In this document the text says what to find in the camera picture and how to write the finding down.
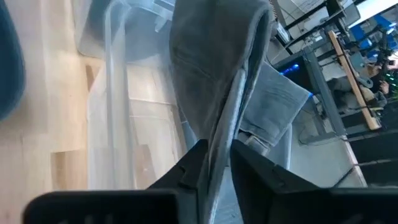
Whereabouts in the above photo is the person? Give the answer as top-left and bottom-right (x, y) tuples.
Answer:
(368, 55), (398, 100)

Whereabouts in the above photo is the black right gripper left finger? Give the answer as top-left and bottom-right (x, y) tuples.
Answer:
(147, 139), (210, 191)

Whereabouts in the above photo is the blue chair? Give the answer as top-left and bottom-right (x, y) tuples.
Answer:
(349, 14), (398, 60)

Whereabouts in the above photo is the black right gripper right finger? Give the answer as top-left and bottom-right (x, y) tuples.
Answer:
(229, 139), (332, 200)

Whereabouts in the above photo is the clear plastic container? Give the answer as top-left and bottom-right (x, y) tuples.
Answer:
(72, 0), (200, 191)

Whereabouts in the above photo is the grey denim baseball cap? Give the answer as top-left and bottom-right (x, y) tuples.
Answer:
(169, 0), (311, 224)

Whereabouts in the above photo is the light wooden plank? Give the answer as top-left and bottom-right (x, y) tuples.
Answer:
(328, 30), (382, 131)

